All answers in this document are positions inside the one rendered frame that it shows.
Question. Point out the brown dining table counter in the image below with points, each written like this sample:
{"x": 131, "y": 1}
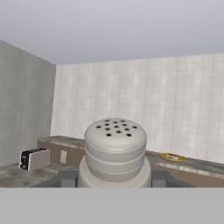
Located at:
{"x": 186, "y": 172}

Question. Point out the yellow plate with steak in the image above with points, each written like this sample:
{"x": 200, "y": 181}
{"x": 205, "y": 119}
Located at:
{"x": 172, "y": 157}

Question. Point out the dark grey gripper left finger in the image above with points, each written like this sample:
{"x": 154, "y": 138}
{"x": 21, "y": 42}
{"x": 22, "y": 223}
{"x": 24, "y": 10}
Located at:
{"x": 64, "y": 179}

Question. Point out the white wall outlet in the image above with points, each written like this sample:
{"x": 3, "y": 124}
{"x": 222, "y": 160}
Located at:
{"x": 63, "y": 156}

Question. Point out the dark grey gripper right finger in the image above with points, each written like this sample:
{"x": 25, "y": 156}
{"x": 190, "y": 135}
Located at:
{"x": 163, "y": 179}

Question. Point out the black and white toaster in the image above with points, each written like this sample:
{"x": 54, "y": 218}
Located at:
{"x": 34, "y": 159}

